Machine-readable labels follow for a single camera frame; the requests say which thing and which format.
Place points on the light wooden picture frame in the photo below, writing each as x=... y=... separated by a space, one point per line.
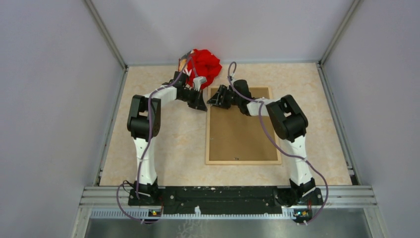
x=242 y=128

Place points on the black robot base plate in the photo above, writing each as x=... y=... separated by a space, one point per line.
x=169 y=195

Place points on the red crumpled cloth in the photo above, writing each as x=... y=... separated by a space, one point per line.
x=202 y=63

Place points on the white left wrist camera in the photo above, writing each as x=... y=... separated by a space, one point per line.
x=198 y=82

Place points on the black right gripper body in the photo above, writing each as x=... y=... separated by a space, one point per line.
x=228 y=98

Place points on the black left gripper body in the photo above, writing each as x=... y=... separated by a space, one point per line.
x=190 y=96

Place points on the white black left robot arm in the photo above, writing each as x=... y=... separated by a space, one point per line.
x=144 y=123

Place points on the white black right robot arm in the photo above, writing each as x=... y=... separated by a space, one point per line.
x=290 y=125

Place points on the aluminium rail front edge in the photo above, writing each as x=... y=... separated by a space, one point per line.
x=349 y=211

